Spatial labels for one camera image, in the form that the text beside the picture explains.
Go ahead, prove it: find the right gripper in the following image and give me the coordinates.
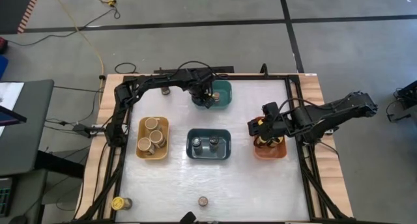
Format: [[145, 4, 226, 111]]
[[246, 102, 296, 142]]

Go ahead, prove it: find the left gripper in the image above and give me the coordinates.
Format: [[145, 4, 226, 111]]
[[188, 77, 216, 109]]

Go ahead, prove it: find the glass spice jar tan lid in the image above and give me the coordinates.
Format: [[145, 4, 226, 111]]
[[143, 117, 163, 132], [136, 137, 156, 156], [149, 130, 167, 149]]

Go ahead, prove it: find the teal plastic bin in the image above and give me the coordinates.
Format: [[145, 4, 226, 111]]
[[195, 79, 234, 110]]

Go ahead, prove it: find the orange plastic bin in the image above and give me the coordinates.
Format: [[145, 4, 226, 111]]
[[252, 115, 288, 161]]

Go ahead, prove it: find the yellow plastic bin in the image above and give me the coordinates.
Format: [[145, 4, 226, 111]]
[[135, 116, 170, 161]]

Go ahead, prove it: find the dark blue plastic bin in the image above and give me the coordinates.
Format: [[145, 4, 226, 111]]
[[186, 128, 233, 161]]

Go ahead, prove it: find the grey desk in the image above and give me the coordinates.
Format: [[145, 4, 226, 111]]
[[0, 79, 55, 176], [0, 168, 50, 224]]

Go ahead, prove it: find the white sheet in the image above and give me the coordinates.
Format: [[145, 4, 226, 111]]
[[0, 82, 25, 109]]

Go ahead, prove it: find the dark desk monitor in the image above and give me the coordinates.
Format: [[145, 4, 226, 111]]
[[0, 105, 28, 127]]

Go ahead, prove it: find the blue box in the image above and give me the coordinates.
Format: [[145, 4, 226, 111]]
[[0, 55, 9, 79]]

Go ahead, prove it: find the black floor mat striped edge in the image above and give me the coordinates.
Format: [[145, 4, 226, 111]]
[[0, 0, 42, 35]]

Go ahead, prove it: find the black keyboard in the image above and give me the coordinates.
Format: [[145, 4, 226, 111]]
[[0, 176, 14, 217]]

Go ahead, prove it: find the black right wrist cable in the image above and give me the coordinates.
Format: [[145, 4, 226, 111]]
[[276, 98, 315, 116]]

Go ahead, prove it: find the black aluminium table frame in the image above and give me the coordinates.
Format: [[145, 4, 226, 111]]
[[73, 73, 354, 224]]

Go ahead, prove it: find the coiled black cable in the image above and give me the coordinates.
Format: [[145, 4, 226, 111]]
[[113, 62, 138, 75]]

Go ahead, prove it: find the yellow hanging cable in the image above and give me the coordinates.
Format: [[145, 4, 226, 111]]
[[48, 0, 106, 88]]

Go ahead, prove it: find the black floor cable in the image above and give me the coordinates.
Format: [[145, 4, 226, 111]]
[[6, 7, 122, 48]]

